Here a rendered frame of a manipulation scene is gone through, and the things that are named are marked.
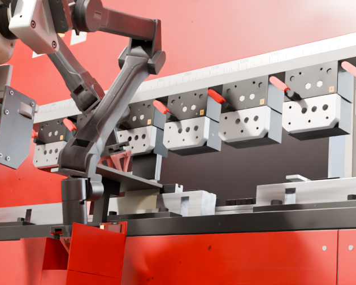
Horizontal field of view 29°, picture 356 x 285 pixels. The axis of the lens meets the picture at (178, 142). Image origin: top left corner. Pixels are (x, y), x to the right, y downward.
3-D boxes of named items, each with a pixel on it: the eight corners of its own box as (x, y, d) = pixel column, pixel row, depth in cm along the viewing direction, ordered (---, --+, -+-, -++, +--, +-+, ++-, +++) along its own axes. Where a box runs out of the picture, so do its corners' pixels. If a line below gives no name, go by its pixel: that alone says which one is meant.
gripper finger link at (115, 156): (120, 176, 202) (112, 145, 201) (137, 174, 197) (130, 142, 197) (103, 182, 197) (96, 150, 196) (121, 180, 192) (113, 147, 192)
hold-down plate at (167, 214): (92, 226, 203) (94, 216, 204) (105, 229, 207) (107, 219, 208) (169, 222, 184) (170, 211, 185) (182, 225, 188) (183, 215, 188)
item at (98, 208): (62, 251, 182) (72, 171, 188) (101, 259, 192) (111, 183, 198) (72, 250, 179) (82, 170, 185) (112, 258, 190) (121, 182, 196)
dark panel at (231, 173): (84, 250, 290) (96, 149, 302) (87, 251, 292) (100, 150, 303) (325, 246, 217) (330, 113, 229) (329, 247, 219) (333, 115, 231)
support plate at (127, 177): (50, 172, 191) (51, 168, 191) (118, 191, 210) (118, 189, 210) (95, 166, 179) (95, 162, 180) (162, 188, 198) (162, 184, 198)
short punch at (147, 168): (129, 188, 208) (133, 157, 211) (134, 189, 209) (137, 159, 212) (153, 185, 202) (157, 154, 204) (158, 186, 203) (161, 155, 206)
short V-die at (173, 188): (124, 198, 208) (125, 188, 208) (131, 200, 210) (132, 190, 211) (174, 194, 195) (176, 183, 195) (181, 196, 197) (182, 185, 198)
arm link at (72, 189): (55, 176, 160) (77, 174, 158) (70, 176, 167) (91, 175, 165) (57, 206, 160) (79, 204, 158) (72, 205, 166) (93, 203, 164)
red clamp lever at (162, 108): (153, 98, 200) (171, 115, 194) (163, 102, 203) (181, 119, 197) (150, 103, 201) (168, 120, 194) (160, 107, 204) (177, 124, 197)
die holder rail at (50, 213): (-26, 235, 251) (-21, 209, 254) (-12, 238, 256) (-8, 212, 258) (64, 231, 219) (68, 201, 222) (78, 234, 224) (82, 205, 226)
